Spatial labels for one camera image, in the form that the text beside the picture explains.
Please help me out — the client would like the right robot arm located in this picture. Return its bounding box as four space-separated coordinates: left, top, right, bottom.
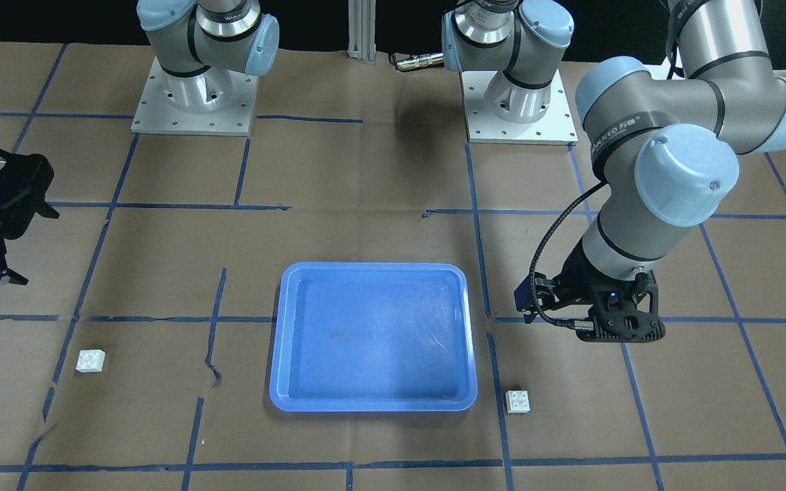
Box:
0 1 280 285

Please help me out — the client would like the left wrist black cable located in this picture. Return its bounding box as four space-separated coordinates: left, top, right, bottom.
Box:
528 179 609 331

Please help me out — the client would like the white block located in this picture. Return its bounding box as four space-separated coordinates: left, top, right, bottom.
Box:
505 389 531 415
75 349 106 373

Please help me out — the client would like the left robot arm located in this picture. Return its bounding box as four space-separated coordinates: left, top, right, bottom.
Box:
514 1 786 343

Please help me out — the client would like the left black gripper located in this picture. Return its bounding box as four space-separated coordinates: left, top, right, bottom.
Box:
512 245 667 343

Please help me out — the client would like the silver cable connector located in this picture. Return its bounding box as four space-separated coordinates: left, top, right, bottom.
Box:
388 53 445 72

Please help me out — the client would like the blue plastic tray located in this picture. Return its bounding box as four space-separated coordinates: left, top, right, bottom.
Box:
269 262 478 413

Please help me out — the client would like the aluminium frame post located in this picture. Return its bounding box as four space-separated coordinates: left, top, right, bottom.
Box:
347 0 377 64

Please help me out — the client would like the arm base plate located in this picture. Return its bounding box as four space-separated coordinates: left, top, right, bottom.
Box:
461 71 578 145
131 60 260 137

